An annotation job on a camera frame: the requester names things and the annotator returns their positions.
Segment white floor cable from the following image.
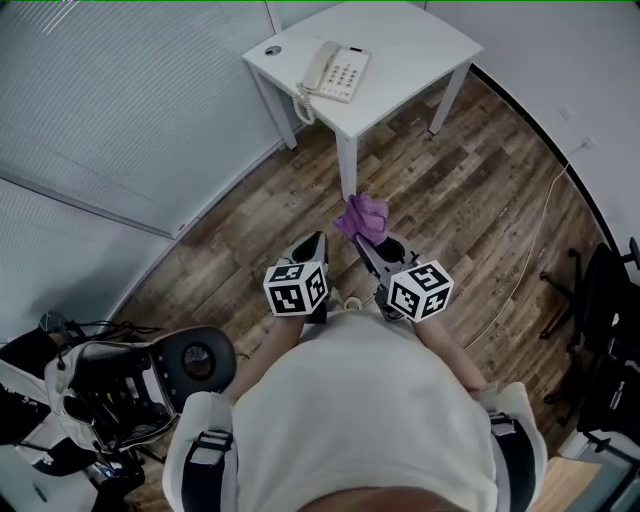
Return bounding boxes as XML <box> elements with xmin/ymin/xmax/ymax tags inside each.
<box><xmin>462</xmin><ymin>142</ymin><xmax>594</xmax><ymax>351</ymax></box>

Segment person's white shirt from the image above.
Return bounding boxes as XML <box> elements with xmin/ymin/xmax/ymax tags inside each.
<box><xmin>162</xmin><ymin>304</ymin><xmax>549</xmax><ymax>512</ymax></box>

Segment person's left harness strap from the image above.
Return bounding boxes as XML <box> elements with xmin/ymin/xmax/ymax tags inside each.
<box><xmin>180</xmin><ymin>428</ymin><xmax>235</xmax><ymax>512</ymax></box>

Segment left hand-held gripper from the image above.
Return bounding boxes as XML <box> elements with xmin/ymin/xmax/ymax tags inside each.
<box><xmin>263</xmin><ymin>230</ymin><xmax>333</xmax><ymax>325</ymax></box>

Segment light wooden panel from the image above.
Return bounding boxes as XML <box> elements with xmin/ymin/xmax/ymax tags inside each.
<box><xmin>542</xmin><ymin>457</ymin><xmax>604</xmax><ymax>512</ymax></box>

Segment white backpack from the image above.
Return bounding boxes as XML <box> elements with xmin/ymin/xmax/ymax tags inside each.
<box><xmin>43</xmin><ymin>342</ymin><xmax>182</xmax><ymax>454</ymax></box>

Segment white window blinds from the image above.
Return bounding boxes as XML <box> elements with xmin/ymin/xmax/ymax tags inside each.
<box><xmin>0</xmin><ymin>179</ymin><xmax>174</xmax><ymax>346</ymax></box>
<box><xmin>0</xmin><ymin>2</ymin><xmax>274</xmax><ymax>236</ymax></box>

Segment white telephone handset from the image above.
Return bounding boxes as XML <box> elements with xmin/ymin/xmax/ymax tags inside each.
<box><xmin>301</xmin><ymin>40</ymin><xmax>342</xmax><ymax>94</ymax></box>

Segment purple cloth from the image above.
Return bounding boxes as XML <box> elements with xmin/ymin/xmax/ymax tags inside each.
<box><xmin>333</xmin><ymin>193</ymin><xmax>390</xmax><ymax>247</ymax></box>

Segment black office chair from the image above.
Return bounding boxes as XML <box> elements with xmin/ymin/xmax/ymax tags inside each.
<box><xmin>539</xmin><ymin>237</ymin><xmax>640</xmax><ymax>451</ymax></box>

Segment black chair with round hole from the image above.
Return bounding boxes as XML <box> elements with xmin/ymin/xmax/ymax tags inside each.
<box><xmin>74</xmin><ymin>325</ymin><xmax>239</xmax><ymax>469</ymax></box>

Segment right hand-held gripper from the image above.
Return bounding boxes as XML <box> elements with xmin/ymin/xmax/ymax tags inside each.
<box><xmin>354</xmin><ymin>233</ymin><xmax>455</xmax><ymax>324</ymax></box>

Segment beige coiled phone cord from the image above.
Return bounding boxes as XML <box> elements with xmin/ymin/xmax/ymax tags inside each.
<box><xmin>293</xmin><ymin>82</ymin><xmax>317</xmax><ymax>126</ymax></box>

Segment person's right forearm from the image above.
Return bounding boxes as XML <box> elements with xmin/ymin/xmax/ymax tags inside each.
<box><xmin>414</xmin><ymin>314</ymin><xmax>489</xmax><ymax>396</ymax></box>

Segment beige telephone base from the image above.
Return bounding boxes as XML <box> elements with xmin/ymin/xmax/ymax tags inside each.
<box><xmin>312</xmin><ymin>45</ymin><xmax>372</xmax><ymax>104</ymax></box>

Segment person's left forearm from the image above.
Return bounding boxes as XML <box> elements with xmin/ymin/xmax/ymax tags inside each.
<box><xmin>227</xmin><ymin>314</ymin><xmax>306</xmax><ymax>401</ymax></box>

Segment person's harness strap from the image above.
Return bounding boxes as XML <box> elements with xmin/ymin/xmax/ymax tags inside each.
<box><xmin>180</xmin><ymin>428</ymin><xmax>235</xmax><ymax>512</ymax></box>
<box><xmin>487</xmin><ymin>410</ymin><xmax>539</xmax><ymax>512</ymax></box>

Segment white table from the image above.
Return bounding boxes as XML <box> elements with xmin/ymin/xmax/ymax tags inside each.
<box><xmin>241</xmin><ymin>0</ymin><xmax>485</xmax><ymax>199</ymax></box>

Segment person's right harness strap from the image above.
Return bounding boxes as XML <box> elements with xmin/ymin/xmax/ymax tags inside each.
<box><xmin>487</xmin><ymin>410</ymin><xmax>539</xmax><ymax>512</ymax></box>

